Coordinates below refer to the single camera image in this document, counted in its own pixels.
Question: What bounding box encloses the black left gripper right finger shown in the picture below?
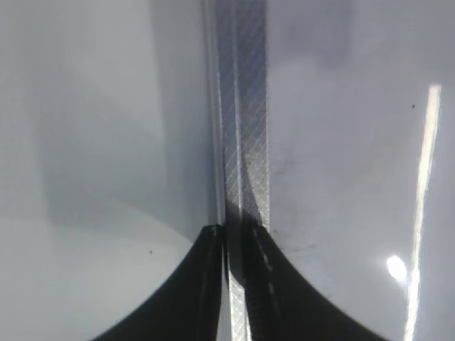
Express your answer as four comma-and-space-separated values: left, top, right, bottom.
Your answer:
242, 220, 381, 340

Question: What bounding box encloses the white framed whiteboard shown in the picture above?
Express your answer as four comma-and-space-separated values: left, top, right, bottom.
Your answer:
205, 1, 454, 340

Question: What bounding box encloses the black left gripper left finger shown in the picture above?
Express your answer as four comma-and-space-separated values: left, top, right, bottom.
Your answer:
96, 224, 225, 341

